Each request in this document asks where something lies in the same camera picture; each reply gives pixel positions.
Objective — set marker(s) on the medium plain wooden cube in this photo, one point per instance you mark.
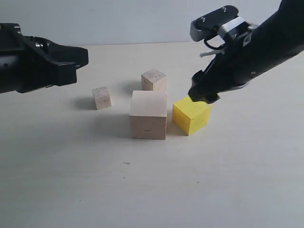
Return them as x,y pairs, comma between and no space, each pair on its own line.
153,80

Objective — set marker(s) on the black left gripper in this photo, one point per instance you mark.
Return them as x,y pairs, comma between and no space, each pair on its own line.
22,65

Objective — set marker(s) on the large light wooden cube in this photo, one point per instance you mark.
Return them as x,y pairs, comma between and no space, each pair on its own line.
148,114

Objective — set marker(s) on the small wooden cube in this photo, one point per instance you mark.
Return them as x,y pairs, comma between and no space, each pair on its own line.
102,98

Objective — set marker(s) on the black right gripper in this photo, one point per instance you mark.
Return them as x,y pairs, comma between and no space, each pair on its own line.
276,40

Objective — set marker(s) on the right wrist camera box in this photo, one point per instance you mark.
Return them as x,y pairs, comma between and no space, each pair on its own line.
222,21

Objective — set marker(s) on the yellow painted wooden cube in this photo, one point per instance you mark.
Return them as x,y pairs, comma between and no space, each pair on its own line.
190,116

